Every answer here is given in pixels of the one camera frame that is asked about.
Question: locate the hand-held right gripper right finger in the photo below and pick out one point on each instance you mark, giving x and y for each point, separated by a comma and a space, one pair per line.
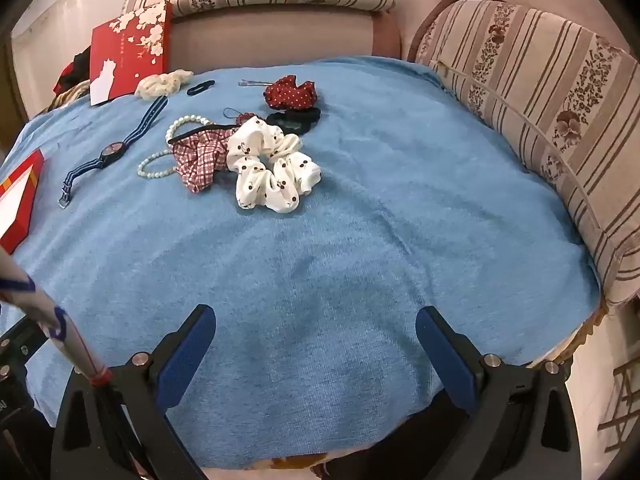
445, 355

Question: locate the orange fringed cloth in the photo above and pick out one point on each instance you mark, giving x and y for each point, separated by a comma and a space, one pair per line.
580, 335

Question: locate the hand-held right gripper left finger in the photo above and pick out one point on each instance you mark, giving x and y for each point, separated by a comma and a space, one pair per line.
187, 355

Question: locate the cream scrunchie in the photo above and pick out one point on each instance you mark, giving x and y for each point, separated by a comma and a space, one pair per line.
160, 85

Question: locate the red gift box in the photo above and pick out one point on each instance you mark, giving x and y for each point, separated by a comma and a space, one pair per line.
21, 230

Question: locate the thin black headband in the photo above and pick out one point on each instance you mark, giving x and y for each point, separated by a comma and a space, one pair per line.
200, 130

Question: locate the metal hair clip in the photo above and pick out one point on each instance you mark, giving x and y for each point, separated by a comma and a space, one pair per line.
255, 82

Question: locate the blue towel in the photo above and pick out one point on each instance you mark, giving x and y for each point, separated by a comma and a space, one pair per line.
350, 240

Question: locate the red floral box lid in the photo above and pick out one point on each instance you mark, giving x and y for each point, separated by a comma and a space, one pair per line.
132, 55

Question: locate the pink brown sofa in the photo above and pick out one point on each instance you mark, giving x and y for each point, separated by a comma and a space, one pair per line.
280, 35

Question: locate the red polka dot scrunchie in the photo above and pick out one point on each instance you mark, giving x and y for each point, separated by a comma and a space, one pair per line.
290, 92

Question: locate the white cherry print scrunchie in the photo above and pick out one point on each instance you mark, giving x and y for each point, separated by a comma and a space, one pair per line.
280, 142

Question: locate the red plaid scrunchie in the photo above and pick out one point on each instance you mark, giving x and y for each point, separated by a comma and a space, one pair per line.
200, 165

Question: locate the dark red black cloth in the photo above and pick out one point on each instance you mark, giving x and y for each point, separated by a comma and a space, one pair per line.
72, 72

